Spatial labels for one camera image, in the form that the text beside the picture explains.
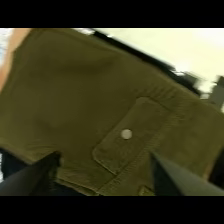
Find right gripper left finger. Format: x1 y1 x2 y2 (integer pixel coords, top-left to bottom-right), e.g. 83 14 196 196
0 150 62 197

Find olive green pants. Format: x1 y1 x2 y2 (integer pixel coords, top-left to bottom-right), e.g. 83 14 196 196
0 28 224 197

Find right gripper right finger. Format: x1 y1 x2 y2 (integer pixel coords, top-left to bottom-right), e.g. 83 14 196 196
149 151 224 197

